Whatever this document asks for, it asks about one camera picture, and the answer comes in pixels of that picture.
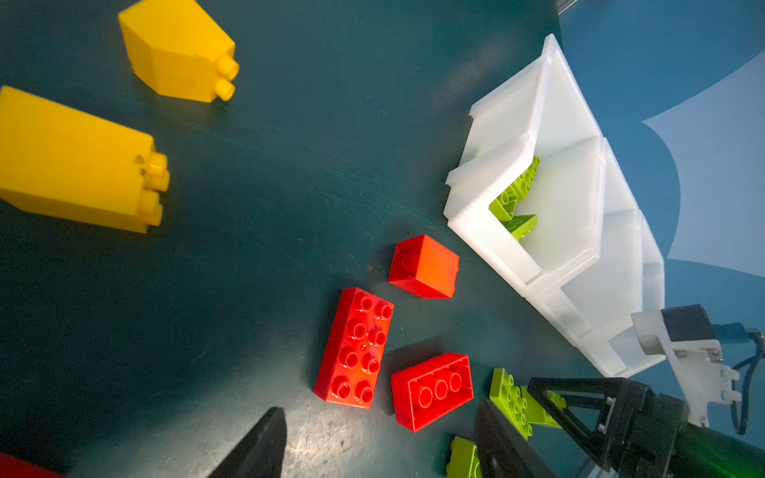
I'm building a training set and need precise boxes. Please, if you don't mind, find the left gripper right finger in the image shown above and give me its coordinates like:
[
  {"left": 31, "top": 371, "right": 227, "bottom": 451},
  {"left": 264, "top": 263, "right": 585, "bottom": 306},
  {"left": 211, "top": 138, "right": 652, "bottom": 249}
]
[{"left": 474, "top": 400, "right": 557, "bottom": 478}]

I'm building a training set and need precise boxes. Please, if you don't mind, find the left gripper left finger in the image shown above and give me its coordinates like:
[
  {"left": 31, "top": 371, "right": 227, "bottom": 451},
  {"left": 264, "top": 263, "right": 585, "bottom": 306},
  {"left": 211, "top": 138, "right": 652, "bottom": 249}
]
[{"left": 209, "top": 406, "right": 288, "bottom": 478}]

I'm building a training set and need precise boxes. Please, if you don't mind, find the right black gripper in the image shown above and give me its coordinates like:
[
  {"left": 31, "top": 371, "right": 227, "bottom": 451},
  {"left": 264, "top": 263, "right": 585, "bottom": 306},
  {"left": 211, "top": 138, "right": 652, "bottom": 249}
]
[{"left": 528, "top": 378, "right": 689, "bottom": 477}]

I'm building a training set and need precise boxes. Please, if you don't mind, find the green brick front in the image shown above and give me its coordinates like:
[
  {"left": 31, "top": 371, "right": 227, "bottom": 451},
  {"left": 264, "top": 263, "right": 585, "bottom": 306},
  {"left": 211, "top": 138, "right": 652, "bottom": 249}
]
[{"left": 446, "top": 436, "right": 482, "bottom": 478}]

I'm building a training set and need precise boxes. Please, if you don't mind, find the green brick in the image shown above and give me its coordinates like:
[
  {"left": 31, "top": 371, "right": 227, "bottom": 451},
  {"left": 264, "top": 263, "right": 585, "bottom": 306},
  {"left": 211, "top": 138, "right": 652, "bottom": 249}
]
[
  {"left": 446, "top": 436, "right": 482, "bottom": 478},
  {"left": 489, "top": 157, "right": 540, "bottom": 223},
  {"left": 521, "top": 385, "right": 568, "bottom": 429},
  {"left": 489, "top": 368, "right": 533, "bottom": 440},
  {"left": 504, "top": 214, "right": 538, "bottom": 241}
]

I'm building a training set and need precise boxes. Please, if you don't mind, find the red brick centre lower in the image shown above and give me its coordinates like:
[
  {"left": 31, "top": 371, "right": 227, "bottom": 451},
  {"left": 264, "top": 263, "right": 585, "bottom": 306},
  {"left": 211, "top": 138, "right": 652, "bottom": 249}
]
[{"left": 392, "top": 353, "right": 474, "bottom": 432}]

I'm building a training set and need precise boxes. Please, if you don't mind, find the red long brick centre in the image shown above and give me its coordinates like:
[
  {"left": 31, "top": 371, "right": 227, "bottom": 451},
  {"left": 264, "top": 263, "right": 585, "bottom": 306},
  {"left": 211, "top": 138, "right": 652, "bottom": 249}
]
[{"left": 314, "top": 288, "right": 394, "bottom": 409}]

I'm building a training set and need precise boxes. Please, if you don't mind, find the white three-compartment bin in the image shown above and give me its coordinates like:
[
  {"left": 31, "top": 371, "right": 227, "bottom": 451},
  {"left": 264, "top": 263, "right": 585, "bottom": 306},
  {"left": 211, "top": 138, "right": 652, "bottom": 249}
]
[{"left": 444, "top": 35, "right": 665, "bottom": 378}]

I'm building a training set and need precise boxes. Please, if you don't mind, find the small red brick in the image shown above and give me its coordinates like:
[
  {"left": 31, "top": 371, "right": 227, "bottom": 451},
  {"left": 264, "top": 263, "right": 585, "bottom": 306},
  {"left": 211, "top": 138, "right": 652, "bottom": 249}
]
[{"left": 388, "top": 235, "right": 460, "bottom": 299}]

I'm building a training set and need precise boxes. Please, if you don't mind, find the red brick cluster right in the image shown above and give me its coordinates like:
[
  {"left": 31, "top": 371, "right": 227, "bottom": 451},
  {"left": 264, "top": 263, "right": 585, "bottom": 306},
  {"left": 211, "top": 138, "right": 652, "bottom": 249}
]
[{"left": 0, "top": 453, "right": 63, "bottom": 478}]

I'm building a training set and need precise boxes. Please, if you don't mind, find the yellow square brick far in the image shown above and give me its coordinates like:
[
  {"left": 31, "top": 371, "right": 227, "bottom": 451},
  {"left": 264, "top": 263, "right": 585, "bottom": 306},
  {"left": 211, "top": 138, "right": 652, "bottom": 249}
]
[{"left": 1, "top": 86, "right": 171, "bottom": 233}]

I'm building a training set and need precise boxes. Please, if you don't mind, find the yellow slope brick far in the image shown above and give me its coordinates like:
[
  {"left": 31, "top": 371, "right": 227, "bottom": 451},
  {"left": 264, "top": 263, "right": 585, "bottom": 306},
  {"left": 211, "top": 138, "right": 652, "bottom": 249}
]
[{"left": 118, "top": 0, "right": 240, "bottom": 103}]

